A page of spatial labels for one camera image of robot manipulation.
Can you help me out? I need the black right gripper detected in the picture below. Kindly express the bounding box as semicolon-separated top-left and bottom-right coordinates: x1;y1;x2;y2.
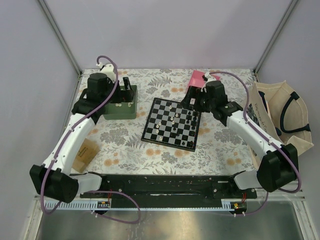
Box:
179;86;215;114

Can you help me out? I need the green plastic tray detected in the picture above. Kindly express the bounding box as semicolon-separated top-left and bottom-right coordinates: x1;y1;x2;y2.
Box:
102;85;138;120

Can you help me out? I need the black white chess board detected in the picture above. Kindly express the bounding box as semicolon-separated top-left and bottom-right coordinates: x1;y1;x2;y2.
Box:
141;98;202;152

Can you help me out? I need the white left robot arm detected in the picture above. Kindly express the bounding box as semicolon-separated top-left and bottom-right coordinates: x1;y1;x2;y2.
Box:
29;72;136;203

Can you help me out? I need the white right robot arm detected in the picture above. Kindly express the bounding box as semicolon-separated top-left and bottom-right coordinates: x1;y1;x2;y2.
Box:
181;80;301;198

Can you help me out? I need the pink plastic tray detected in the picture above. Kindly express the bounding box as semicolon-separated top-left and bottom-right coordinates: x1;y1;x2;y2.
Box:
187;70;220;88

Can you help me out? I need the cream canvas tote bag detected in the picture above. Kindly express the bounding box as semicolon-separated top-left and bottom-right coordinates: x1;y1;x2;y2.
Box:
247;81;314;156

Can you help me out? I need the brown cardboard box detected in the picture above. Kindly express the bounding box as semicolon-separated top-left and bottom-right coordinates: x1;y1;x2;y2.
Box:
72;138;100;174

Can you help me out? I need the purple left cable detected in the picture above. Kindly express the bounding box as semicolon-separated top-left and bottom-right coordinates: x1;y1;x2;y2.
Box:
39;55;142;224

